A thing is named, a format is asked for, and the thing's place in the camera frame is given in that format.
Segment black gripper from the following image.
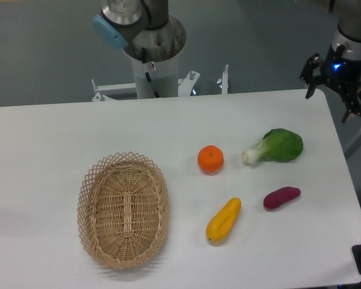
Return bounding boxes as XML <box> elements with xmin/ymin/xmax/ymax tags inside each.
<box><xmin>300</xmin><ymin>43</ymin><xmax>361</xmax><ymax>123</ymax></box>

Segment yellow mango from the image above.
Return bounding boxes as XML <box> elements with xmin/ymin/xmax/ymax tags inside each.
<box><xmin>206</xmin><ymin>197</ymin><xmax>242</xmax><ymax>243</ymax></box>

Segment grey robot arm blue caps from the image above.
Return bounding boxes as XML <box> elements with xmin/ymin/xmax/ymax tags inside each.
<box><xmin>93</xmin><ymin>1</ymin><xmax>361</xmax><ymax>116</ymax></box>

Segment green bok choy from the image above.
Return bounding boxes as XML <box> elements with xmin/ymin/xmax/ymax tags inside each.
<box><xmin>242</xmin><ymin>128</ymin><xmax>304</xmax><ymax>165</ymax></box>

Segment purple sweet potato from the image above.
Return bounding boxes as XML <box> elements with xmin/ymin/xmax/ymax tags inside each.
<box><xmin>263</xmin><ymin>187</ymin><xmax>301</xmax><ymax>210</ymax></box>

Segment orange tangerine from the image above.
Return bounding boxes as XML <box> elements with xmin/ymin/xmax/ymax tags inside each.
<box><xmin>197</xmin><ymin>145</ymin><xmax>224</xmax><ymax>174</ymax></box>

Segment woven wicker basket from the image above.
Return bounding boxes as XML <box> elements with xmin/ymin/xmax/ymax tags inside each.
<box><xmin>77</xmin><ymin>152</ymin><xmax>170</xmax><ymax>270</ymax></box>

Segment white metal base frame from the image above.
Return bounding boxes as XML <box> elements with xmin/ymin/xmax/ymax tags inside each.
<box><xmin>91</xmin><ymin>64</ymin><xmax>230</xmax><ymax>102</ymax></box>

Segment black cable on pedestal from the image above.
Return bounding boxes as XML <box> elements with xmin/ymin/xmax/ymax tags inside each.
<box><xmin>140</xmin><ymin>47</ymin><xmax>161</xmax><ymax>99</ymax></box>

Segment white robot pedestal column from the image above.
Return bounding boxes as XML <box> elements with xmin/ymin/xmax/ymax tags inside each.
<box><xmin>123</xmin><ymin>16</ymin><xmax>187</xmax><ymax>99</ymax></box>

